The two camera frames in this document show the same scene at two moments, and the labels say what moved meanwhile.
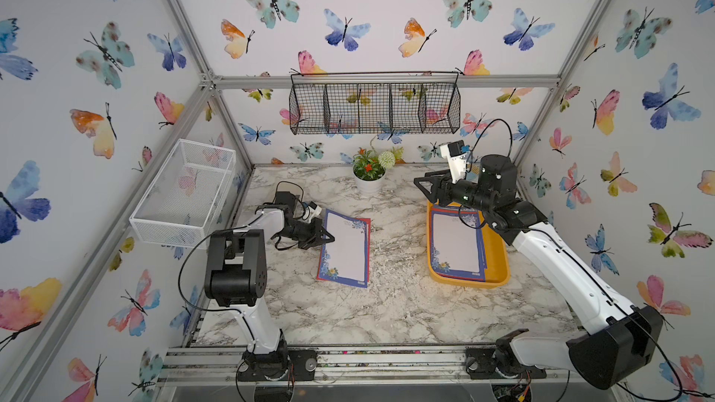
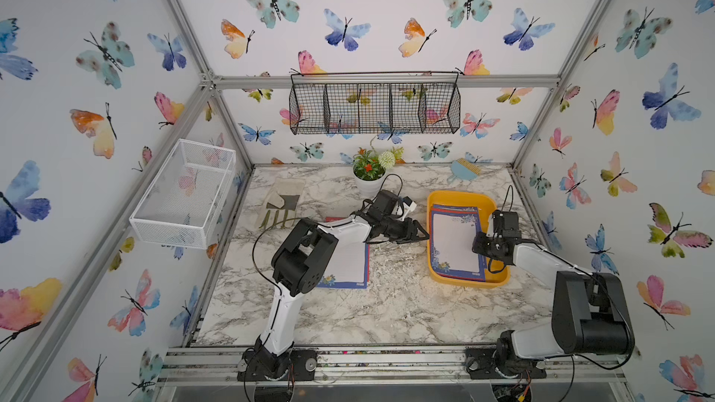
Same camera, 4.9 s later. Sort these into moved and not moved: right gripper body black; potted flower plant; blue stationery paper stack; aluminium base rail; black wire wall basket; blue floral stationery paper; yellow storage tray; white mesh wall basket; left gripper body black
Moved: left gripper body black; right gripper body black
Not moved: black wire wall basket; white mesh wall basket; blue stationery paper stack; potted flower plant; yellow storage tray; aluminium base rail; blue floral stationery paper
